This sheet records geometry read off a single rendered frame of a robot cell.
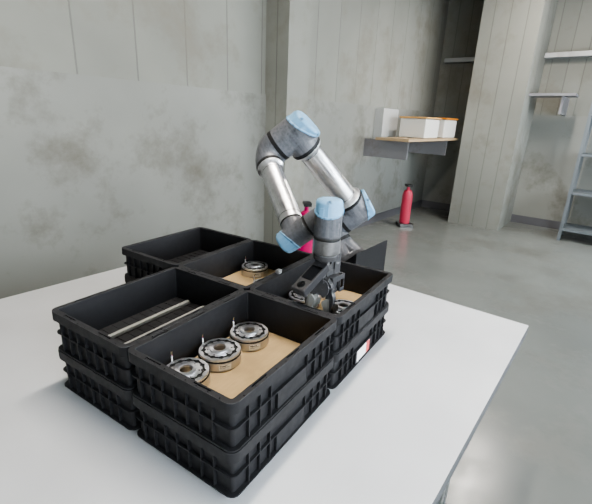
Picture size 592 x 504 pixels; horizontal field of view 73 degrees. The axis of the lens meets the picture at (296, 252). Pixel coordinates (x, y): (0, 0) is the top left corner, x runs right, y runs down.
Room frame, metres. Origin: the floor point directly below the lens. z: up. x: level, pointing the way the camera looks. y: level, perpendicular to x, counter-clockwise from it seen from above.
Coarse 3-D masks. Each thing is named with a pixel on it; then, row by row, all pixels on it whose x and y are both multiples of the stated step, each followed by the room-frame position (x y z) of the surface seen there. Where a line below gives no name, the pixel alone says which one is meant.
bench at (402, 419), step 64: (0, 320) 1.22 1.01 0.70; (448, 320) 1.37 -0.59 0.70; (0, 384) 0.89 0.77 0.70; (64, 384) 0.90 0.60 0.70; (384, 384) 0.96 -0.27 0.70; (448, 384) 0.97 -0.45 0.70; (0, 448) 0.68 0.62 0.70; (64, 448) 0.68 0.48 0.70; (128, 448) 0.69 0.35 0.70; (320, 448) 0.72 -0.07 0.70; (384, 448) 0.72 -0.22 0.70; (448, 448) 0.73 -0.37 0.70
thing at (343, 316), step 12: (300, 264) 1.28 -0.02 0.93; (348, 264) 1.31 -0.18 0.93; (276, 276) 1.17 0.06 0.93; (252, 288) 1.06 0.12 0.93; (372, 288) 1.10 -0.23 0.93; (288, 300) 0.99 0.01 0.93; (360, 300) 1.01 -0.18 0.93; (324, 312) 0.93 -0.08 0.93; (348, 312) 0.95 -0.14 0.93; (336, 324) 0.91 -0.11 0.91
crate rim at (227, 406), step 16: (224, 304) 0.96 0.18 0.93; (288, 304) 0.97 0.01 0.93; (192, 320) 0.86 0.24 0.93; (336, 320) 0.89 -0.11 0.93; (160, 336) 0.78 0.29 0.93; (320, 336) 0.82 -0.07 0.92; (128, 352) 0.72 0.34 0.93; (304, 352) 0.76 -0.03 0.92; (144, 368) 0.69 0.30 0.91; (160, 368) 0.66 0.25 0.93; (272, 368) 0.68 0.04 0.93; (288, 368) 0.71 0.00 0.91; (176, 384) 0.64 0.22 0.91; (192, 384) 0.62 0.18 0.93; (256, 384) 0.63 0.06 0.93; (208, 400) 0.59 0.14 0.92; (224, 400) 0.58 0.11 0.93; (240, 400) 0.58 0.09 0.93
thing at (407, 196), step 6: (408, 186) 5.56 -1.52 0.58; (408, 192) 5.56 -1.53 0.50; (402, 198) 5.60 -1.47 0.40; (408, 198) 5.55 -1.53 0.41; (402, 204) 5.59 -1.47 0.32; (408, 204) 5.55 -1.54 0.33; (402, 210) 5.58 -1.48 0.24; (408, 210) 5.55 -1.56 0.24; (402, 216) 5.57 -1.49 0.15; (408, 216) 5.56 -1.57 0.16; (396, 222) 5.66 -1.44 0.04; (402, 222) 5.56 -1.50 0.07; (408, 222) 5.57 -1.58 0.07
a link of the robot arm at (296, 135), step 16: (272, 128) 1.47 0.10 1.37; (288, 128) 1.41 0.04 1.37; (304, 128) 1.40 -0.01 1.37; (272, 144) 1.41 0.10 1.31; (288, 144) 1.41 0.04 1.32; (304, 144) 1.42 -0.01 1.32; (304, 160) 1.47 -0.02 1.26; (320, 160) 1.47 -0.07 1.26; (320, 176) 1.49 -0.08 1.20; (336, 176) 1.50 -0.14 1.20; (336, 192) 1.52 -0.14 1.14; (352, 192) 1.55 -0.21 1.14; (352, 208) 1.54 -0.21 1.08; (368, 208) 1.55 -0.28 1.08; (352, 224) 1.56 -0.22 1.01
